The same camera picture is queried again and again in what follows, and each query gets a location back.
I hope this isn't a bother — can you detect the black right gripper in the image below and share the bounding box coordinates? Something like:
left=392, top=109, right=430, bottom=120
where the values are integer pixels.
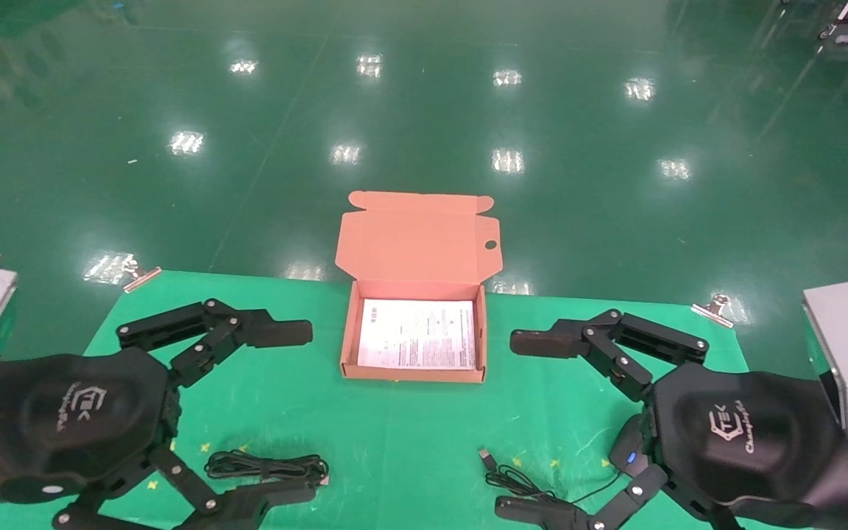
left=495, top=362, right=848, bottom=530

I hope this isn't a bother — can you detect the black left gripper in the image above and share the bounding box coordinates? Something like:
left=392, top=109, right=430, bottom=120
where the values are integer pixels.
left=0, top=298, right=318, bottom=530

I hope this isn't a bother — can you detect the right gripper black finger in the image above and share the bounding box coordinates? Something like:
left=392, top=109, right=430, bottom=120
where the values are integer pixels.
left=510, top=309, right=710, bottom=403

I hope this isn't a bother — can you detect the black data cable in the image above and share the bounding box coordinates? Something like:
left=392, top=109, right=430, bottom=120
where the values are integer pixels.
left=205, top=450, right=331, bottom=488

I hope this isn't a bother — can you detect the orange cardboard box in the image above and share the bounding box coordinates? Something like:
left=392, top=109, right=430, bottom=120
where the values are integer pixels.
left=335, top=191, right=504, bottom=384

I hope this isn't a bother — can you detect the white printed instruction sheet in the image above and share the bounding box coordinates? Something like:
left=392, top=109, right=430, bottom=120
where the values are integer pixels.
left=357, top=298, right=478, bottom=370

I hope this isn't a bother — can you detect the metal binder clip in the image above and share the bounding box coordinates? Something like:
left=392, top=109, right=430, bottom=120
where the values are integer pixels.
left=122, top=255, right=163, bottom=294
left=691, top=293, right=735, bottom=328

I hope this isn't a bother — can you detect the black wired mouse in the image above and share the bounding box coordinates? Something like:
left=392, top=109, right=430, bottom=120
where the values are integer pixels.
left=478, top=412, right=651, bottom=509

